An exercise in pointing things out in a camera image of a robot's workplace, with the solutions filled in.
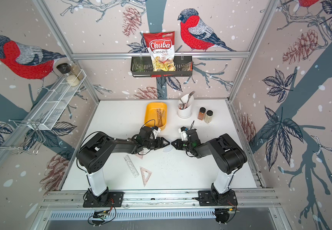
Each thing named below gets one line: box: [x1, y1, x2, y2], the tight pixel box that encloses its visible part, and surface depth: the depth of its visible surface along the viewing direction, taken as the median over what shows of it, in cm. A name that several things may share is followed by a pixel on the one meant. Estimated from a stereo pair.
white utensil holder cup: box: [177, 93, 195, 119], surface depth 107 cm
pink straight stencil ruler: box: [155, 108, 166, 127], surface depth 112 cm
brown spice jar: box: [197, 106, 207, 121], surface depth 104 cm
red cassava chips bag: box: [142, 31, 177, 72], surface depth 85 cm
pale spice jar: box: [203, 110, 214, 124], surface depth 102 cm
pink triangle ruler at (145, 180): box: [139, 166, 153, 187], surface depth 83 cm
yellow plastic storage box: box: [143, 102, 168, 131], surface depth 113 cm
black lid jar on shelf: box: [56, 62, 72, 74], surface depth 81 cm
